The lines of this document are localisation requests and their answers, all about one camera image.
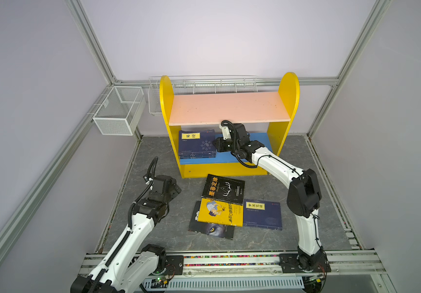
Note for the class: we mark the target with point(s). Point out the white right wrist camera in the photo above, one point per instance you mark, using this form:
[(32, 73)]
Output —
[(226, 132)]

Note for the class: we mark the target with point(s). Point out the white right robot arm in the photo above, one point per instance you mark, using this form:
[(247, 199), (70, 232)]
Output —
[(303, 190)]

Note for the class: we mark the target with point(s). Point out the black book orange title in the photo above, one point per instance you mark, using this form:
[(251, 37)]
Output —
[(224, 189)]

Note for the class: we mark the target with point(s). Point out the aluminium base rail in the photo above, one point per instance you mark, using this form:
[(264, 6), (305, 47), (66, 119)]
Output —
[(258, 270)]

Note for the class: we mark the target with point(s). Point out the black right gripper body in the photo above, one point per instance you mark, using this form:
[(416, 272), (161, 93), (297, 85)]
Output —
[(227, 146)]

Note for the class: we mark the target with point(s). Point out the white mesh basket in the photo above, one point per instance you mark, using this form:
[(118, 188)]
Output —
[(120, 111)]

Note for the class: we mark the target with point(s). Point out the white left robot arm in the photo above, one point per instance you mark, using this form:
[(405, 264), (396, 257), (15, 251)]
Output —
[(133, 238)]

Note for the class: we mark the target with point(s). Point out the yellow cartoon cover book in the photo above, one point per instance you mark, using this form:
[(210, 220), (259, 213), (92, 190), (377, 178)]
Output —
[(219, 212)]

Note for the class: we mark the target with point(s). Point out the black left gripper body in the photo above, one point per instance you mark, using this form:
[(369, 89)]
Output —
[(174, 191)]

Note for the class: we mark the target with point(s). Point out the white wire rack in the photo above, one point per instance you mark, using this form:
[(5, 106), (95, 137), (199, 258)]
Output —
[(196, 85)]

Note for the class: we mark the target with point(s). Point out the black wolf cover book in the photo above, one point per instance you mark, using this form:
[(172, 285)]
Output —
[(210, 229)]

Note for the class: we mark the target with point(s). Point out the yellow wooden bookshelf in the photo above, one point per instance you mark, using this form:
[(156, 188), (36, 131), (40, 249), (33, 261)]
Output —
[(278, 109)]

